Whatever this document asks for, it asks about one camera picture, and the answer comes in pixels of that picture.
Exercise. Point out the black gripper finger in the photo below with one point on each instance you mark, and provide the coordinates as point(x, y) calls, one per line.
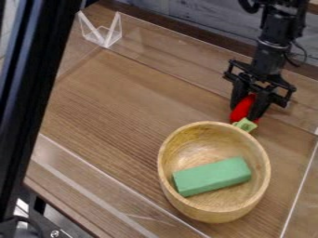
point(239, 92)
point(260, 103)

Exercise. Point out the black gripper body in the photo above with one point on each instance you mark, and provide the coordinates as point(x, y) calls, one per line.
point(271, 83)

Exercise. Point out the red plush strawberry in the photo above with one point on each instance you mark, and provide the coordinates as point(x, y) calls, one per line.
point(238, 115)

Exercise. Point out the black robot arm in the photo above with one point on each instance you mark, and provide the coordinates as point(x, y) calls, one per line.
point(282, 25)

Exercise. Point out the wooden bowl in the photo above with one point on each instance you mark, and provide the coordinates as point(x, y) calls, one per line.
point(202, 143)

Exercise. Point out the green rectangular block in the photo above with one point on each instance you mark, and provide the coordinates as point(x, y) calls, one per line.
point(206, 178)

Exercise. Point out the clear acrylic tray wall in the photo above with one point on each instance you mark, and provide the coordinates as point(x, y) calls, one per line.
point(120, 98)

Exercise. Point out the clear acrylic corner bracket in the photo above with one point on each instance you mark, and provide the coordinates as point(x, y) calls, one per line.
point(103, 36)

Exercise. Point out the black metal frame post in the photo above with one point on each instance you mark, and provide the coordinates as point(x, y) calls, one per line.
point(37, 42)

